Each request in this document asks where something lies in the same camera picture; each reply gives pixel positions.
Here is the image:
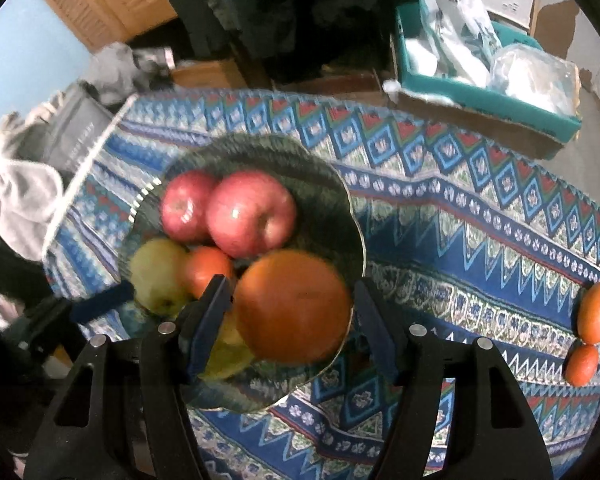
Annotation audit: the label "orange tangerine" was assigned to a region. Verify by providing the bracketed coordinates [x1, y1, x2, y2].
[564, 344, 600, 387]
[576, 281, 600, 345]
[182, 246, 236, 301]

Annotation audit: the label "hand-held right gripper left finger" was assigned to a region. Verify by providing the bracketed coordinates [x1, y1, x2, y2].
[25, 275, 234, 480]

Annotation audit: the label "small brown box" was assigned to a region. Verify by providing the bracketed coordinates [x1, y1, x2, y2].
[172, 57, 248, 90]

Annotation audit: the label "large brown cardboard box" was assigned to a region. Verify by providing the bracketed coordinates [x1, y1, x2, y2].
[387, 87, 566, 161]

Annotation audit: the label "clear plastic bag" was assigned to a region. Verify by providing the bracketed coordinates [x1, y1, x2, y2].
[490, 44, 581, 116]

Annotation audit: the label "large orange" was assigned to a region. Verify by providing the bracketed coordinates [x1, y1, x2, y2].
[235, 250, 353, 365]

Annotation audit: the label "yellow fruit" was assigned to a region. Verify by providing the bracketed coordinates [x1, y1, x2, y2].
[200, 310, 258, 380]

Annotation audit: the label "grey fabric bag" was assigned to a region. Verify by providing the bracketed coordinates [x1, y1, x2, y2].
[20, 82, 116, 173]

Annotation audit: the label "crumpled grey garment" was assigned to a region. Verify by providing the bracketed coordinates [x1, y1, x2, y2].
[87, 42, 176, 106]

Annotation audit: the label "red apple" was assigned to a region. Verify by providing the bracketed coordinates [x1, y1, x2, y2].
[161, 170, 221, 243]
[206, 170, 297, 259]

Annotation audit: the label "white printed plastic bag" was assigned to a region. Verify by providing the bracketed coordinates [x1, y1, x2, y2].
[397, 0, 503, 86]

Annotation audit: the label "yellow-green pear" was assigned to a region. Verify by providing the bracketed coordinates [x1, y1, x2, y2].
[130, 238, 193, 313]

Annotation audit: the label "light grey cloth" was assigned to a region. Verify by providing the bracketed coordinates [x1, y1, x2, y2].
[0, 92, 66, 261]

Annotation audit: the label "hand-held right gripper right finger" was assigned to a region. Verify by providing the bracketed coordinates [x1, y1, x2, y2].
[352, 278, 553, 480]

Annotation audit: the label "blue patterned tablecloth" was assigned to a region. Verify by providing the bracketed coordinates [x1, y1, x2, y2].
[42, 87, 600, 480]

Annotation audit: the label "dark hanging clothes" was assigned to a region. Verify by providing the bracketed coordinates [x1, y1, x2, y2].
[160, 0, 421, 83]

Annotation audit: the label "teal box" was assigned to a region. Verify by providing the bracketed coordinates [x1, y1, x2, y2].
[395, 2, 583, 143]

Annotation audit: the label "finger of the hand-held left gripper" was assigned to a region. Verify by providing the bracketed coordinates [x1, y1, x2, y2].
[27, 281, 135, 346]

